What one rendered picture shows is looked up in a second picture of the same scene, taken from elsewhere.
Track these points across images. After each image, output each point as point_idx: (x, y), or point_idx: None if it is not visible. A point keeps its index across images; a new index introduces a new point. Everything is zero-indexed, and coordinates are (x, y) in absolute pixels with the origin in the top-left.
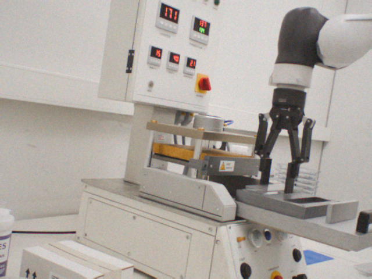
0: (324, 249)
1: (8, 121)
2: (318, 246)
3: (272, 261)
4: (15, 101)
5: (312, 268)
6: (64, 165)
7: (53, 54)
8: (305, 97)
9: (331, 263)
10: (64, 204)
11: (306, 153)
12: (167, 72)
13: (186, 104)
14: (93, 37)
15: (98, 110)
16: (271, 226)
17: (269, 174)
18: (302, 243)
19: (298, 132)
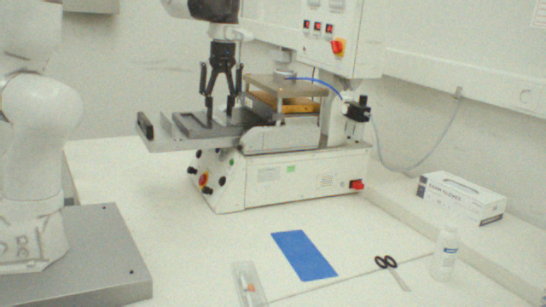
0: (345, 295)
1: (367, 83)
2: (363, 298)
3: (211, 165)
4: None
5: (264, 241)
6: (399, 127)
7: (397, 34)
8: (212, 46)
9: (282, 266)
10: (397, 160)
11: (200, 87)
12: (315, 38)
13: (328, 66)
14: (431, 14)
15: (413, 82)
16: None
17: (229, 108)
18: (368, 284)
19: (214, 73)
